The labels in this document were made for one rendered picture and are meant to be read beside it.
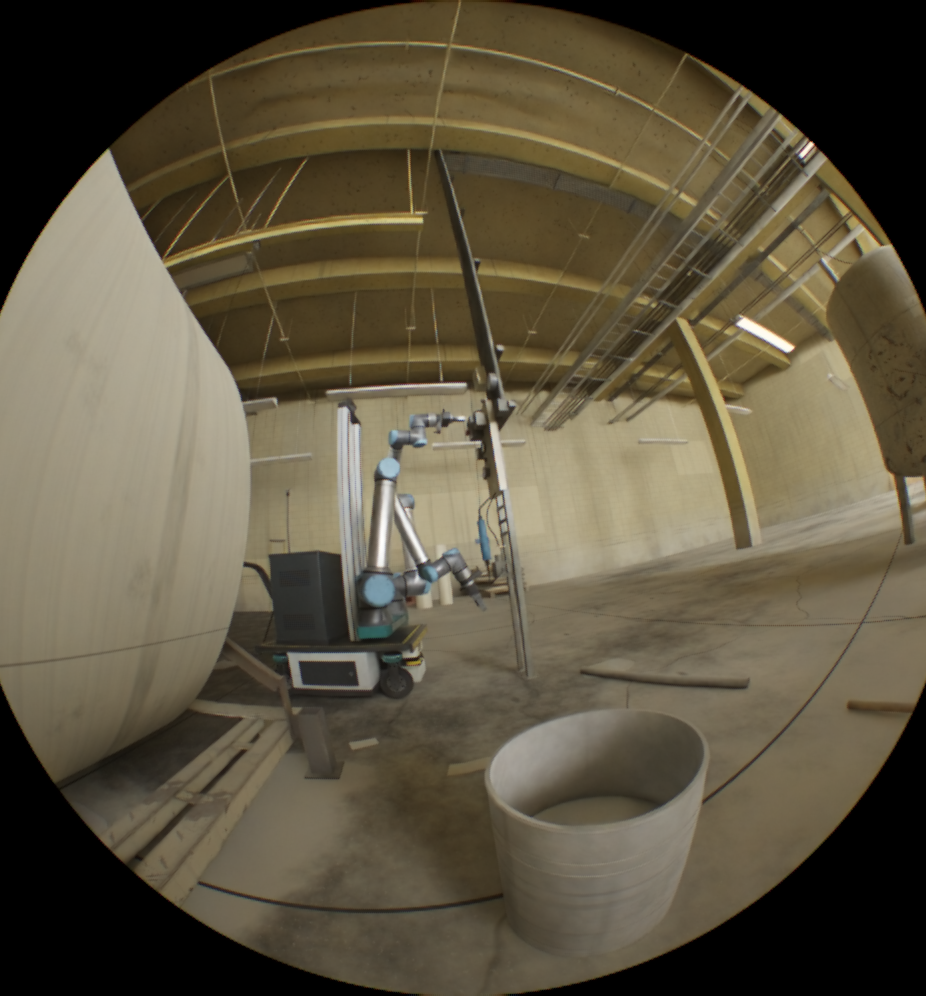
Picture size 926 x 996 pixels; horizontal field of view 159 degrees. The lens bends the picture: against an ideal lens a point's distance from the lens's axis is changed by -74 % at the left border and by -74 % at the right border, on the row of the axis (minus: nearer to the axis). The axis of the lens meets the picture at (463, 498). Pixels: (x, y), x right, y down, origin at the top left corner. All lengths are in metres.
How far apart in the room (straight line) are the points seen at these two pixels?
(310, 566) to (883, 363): 4.01
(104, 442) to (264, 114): 6.18
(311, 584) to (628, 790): 1.68
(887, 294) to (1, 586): 3.66
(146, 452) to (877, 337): 3.54
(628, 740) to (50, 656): 0.91
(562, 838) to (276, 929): 0.58
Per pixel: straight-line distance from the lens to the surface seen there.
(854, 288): 3.24
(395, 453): 2.09
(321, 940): 0.78
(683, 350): 9.57
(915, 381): 3.01
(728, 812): 0.92
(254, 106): 6.56
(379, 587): 1.55
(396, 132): 5.72
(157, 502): 0.70
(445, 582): 7.37
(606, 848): 0.41
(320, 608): 1.88
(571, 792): 0.72
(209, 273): 4.19
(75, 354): 0.58
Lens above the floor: 0.65
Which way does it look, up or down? 13 degrees up
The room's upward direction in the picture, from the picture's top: 7 degrees counter-clockwise
